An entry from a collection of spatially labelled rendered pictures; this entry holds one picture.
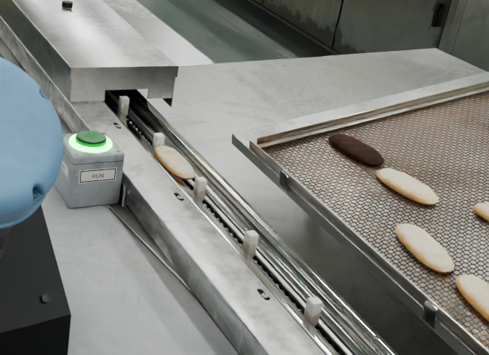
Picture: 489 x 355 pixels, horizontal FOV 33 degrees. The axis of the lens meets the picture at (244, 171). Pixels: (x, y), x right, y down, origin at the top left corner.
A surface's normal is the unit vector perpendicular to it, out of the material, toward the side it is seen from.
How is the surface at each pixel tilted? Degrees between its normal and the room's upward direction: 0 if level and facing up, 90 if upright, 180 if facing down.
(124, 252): 0
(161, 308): 0
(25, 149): 47
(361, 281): 0
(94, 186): 90
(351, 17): 90
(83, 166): 90
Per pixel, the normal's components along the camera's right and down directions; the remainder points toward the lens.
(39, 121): 0.63, -0.30
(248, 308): 0.17, -0.89
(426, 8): -0.87, 0.07
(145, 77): 0.47, 0.46
